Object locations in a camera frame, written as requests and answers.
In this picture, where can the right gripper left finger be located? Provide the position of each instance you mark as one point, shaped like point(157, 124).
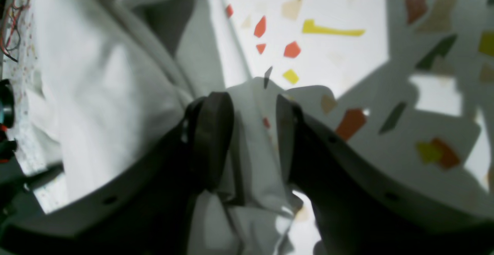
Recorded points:
point(148, 209)

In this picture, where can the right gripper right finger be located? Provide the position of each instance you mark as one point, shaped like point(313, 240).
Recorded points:
point(360, 211)

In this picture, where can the white T-shirt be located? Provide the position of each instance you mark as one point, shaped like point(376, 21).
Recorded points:
point(117, 75)

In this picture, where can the terrazzo patterned tablecloth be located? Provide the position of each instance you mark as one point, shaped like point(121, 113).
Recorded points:
point(407, 84)

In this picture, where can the black orange bar clamp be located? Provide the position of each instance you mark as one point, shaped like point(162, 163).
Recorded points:
point(7, 118)

